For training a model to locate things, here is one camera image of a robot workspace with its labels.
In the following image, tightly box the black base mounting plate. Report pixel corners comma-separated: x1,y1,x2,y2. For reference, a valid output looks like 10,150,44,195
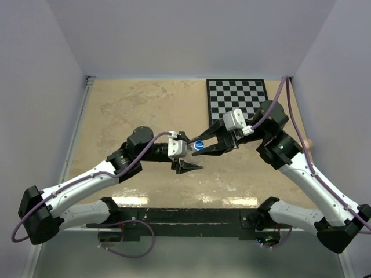
97,207,293,243

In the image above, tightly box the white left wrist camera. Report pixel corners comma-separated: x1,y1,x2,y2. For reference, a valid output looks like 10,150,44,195
168,131,188,160

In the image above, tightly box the black white checkerboard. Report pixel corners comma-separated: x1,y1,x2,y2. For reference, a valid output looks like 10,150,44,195
206,79,268,125

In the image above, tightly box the aluminium frame rail left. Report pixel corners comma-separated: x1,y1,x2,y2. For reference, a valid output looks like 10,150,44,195
58,76,96,184

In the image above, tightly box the pink wooden pin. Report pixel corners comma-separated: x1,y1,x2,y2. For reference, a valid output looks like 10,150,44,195
304,139,313,149

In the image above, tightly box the clear round plastic bottle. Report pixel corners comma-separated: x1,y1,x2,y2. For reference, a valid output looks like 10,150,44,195
185,142,195,159

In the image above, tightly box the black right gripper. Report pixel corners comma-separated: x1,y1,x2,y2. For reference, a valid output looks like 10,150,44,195
189,118,268,156

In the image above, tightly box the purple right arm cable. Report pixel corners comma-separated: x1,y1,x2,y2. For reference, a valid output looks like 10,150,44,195
251,75,371,249

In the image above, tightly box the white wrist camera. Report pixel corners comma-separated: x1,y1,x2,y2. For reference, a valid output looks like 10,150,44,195
222,108,254,136
168,131,188,160

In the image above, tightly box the aluminium frame rail front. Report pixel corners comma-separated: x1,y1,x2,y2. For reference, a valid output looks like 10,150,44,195
39,206,343,232

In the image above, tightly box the blue bottle cap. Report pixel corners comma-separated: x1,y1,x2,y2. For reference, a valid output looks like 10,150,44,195
192,140,205,152

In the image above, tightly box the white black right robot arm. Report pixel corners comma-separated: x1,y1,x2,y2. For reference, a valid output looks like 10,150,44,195
193,100,370,254

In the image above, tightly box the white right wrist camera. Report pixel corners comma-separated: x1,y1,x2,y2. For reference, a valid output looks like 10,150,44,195
222,108,254,136

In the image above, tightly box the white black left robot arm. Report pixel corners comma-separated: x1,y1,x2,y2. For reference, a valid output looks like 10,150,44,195
16,126,201,245

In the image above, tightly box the aluminium frame rail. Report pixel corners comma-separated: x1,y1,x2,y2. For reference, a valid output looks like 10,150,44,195
39,206,343,232
58,76,96,184

